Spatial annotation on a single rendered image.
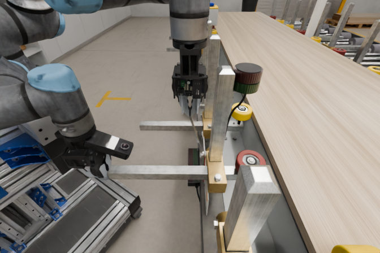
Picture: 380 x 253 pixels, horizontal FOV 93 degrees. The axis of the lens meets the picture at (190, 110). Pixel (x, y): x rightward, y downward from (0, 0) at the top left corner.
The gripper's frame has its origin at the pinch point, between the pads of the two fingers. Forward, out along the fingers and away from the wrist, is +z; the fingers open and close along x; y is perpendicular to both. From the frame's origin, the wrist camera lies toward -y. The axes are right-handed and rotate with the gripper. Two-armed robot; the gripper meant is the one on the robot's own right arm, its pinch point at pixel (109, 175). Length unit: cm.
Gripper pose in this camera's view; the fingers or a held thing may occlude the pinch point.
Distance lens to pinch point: 64.5
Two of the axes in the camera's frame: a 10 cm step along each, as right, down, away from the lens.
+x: -0.1, 6.0, -8.0
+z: 0.0, 8.0, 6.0
